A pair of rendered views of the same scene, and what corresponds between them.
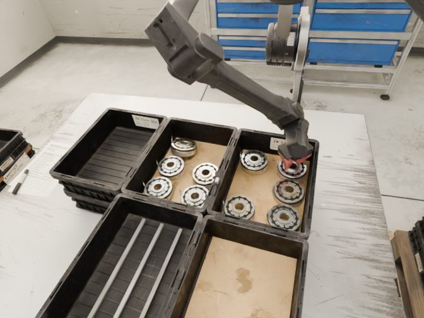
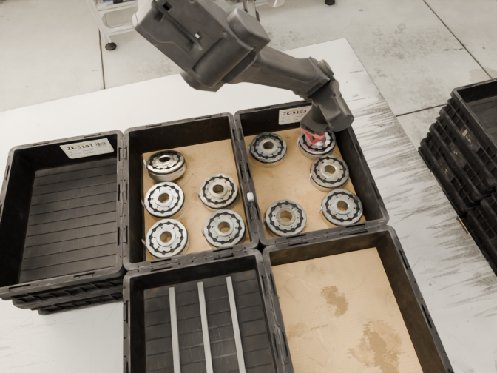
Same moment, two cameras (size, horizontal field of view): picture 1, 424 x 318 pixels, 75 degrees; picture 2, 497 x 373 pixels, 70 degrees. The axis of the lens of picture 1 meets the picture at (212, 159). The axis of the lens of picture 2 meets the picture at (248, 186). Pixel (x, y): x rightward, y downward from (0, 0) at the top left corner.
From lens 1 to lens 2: 29 cm
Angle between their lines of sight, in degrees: 21
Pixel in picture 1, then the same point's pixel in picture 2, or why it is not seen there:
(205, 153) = (197, 161)
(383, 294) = (454, 238)
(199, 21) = not seen: outside the picture
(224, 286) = (319, 318)
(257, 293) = (356, 307)
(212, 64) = (255, 53)
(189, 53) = (229, 49)
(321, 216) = not seen: hidden behind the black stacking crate
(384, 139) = not seen: hidden behind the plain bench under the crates
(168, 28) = (184, 16)
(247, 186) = (275, 185)
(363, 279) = (430, 232)
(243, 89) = (283, 70)
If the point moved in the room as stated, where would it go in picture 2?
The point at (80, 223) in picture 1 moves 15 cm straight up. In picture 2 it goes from (62, 333) to (29, 323)
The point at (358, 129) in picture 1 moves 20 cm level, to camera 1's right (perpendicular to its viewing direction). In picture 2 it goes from (347, 60) to (386, 40)
